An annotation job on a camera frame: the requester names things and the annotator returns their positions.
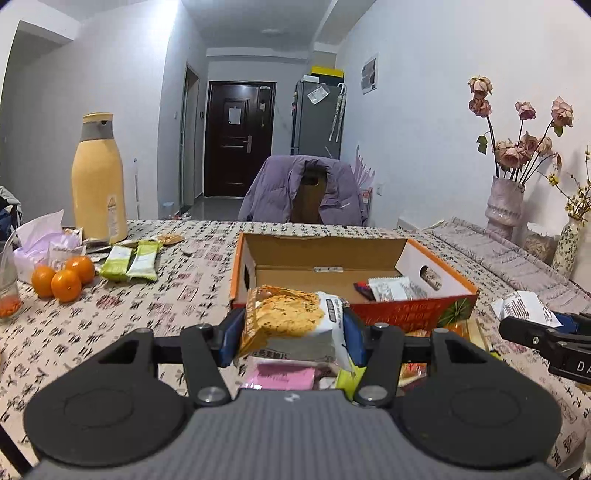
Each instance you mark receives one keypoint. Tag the wooden chair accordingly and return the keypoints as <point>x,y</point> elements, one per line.
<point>309,198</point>

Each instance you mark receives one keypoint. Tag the clear storage jar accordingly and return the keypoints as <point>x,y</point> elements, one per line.
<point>540,244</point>

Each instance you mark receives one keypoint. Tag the pink ceramic vase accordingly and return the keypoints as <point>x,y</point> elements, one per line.
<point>504,207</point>

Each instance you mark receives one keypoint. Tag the dark red snack packet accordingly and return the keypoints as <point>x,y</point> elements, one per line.
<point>363,290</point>

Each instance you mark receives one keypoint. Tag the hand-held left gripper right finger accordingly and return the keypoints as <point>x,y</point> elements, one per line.
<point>354,339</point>

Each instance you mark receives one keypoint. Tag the yellow flower branches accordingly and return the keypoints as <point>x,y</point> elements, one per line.
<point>579,203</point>

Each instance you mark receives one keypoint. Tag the white oat crisp packet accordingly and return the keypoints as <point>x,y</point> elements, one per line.
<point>286,314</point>

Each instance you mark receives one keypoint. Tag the green and white snack packet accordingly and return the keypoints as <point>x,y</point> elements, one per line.
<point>144,261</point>
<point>115,263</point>

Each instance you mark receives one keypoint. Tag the pile of clothes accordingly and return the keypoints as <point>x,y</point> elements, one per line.
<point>9,207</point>

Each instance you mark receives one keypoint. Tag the dried pink rose bouquet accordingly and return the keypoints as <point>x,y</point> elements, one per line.
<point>512,154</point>

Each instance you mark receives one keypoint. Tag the purple padded jacket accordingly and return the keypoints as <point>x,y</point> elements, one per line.
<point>272,189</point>

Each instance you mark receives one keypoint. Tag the orange cardboard box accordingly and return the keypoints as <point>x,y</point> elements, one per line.
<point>406,318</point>

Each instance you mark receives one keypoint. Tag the white grey snack packet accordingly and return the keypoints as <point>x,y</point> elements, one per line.
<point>395,288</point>

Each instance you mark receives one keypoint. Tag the white purple small packet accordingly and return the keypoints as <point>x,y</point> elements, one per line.
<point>64,253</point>

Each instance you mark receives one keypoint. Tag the pink snack packet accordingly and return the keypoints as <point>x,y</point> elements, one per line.
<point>286,376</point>

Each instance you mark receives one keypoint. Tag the orange fruit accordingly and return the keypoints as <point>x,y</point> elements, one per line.
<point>81,268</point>
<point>44,281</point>
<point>66,285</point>

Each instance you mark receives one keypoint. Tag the folded patterned quilt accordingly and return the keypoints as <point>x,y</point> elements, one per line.
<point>508,263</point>

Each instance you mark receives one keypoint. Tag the lime green snack packet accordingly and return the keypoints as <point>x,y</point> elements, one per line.
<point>344,379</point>

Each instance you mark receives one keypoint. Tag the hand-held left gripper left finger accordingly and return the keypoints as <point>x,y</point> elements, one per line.
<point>228,339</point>

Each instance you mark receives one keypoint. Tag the round cookie packet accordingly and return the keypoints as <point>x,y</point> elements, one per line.
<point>168,239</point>

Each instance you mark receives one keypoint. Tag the grey interior door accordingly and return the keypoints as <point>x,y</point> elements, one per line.
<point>189,138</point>

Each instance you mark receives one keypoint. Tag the dark brown entrance door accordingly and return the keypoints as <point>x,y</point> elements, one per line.
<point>231,152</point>

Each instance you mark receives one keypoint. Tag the plastic bag with tissues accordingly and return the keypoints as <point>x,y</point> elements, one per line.
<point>34,240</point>

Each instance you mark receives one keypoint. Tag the yellow thermos bottle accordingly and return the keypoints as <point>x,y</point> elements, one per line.
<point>99,184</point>

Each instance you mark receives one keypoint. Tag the grey refrigerator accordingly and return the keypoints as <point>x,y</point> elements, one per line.
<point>314,124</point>

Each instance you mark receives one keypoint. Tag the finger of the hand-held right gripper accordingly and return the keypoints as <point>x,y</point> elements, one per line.
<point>568,321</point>
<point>531,334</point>

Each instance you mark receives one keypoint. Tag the orange snack packet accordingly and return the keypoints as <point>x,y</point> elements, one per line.
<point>412,371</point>

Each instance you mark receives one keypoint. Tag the yellow box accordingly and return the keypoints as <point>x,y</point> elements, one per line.
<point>328,72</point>

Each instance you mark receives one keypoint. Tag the clear plastic cup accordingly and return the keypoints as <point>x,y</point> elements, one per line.
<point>9,295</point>

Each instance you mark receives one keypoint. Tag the patterned slim vase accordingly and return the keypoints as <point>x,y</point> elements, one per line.
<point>567,249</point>

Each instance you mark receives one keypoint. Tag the wall fuse panel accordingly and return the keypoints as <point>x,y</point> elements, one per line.
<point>369,74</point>

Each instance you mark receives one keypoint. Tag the folded umbrella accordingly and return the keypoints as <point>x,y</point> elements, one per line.
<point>338,113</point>

